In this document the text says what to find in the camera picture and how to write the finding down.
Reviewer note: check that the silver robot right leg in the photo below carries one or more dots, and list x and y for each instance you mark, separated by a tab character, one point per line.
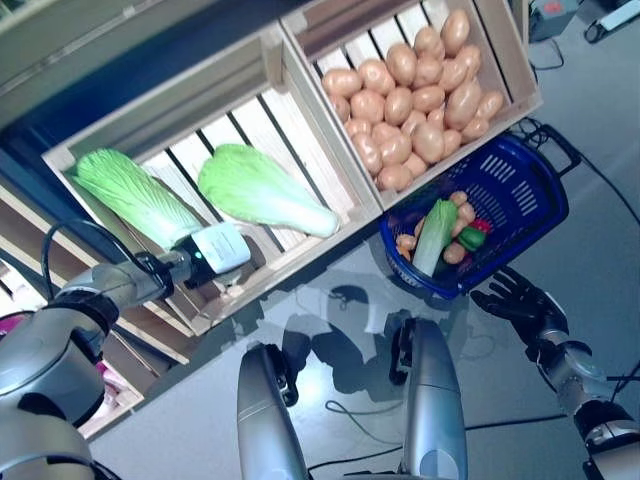
435	400

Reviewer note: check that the silver robot leg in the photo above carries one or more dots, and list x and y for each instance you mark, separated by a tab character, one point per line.
435	400
265	425

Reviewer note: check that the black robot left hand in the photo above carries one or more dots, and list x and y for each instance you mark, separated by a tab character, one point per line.
192	270

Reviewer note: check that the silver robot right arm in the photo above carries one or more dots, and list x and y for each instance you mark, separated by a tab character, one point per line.
575	380

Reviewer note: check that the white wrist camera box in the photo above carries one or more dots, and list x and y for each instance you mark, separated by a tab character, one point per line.
222	247

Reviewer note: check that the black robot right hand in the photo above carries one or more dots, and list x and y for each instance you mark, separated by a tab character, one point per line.
530	310

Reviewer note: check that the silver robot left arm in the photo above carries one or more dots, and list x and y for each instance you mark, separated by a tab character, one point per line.
115	282

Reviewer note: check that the small green bell pepper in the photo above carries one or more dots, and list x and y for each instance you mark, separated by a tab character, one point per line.
470	239

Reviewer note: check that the small red bell pepper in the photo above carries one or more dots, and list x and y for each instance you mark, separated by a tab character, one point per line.
482	225

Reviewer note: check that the silver robot left leg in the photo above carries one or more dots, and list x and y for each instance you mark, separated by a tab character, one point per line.
265	425

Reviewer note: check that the blue plastic shopping basket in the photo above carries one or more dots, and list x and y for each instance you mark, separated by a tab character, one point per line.
542	212

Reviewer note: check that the grey box red button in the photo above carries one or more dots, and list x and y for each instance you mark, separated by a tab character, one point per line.
550	20

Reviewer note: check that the wooden display shelf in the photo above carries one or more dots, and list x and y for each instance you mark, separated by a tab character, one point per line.
150	335

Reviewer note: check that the large tan potato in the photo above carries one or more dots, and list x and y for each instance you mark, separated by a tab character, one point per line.
463	103
428	142

